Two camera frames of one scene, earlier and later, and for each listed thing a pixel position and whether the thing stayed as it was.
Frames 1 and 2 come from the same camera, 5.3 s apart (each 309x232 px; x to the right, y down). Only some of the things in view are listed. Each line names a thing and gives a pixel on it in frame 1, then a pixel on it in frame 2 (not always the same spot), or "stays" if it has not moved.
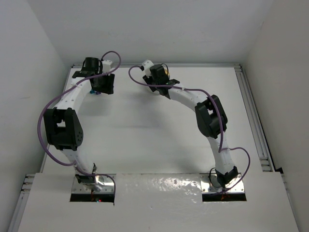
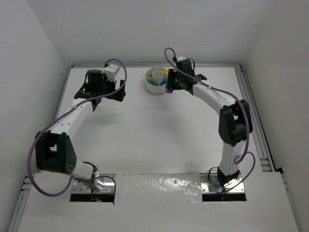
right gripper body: x=157 y=86 -> x=171 y=80
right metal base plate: x=209 y=183 stays
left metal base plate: x=104 y=184 stays
